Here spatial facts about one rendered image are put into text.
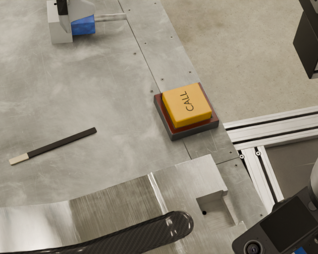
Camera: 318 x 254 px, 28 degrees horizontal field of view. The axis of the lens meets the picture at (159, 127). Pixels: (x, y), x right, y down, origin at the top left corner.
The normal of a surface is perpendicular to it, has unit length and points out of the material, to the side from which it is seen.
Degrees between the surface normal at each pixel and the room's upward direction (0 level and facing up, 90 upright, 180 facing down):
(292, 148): 0
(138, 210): 3
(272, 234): 30
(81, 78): 0
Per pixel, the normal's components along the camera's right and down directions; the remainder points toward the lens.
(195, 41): 0.04, -0.55
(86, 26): 0.14, 0.83
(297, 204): -0.40, -0.29
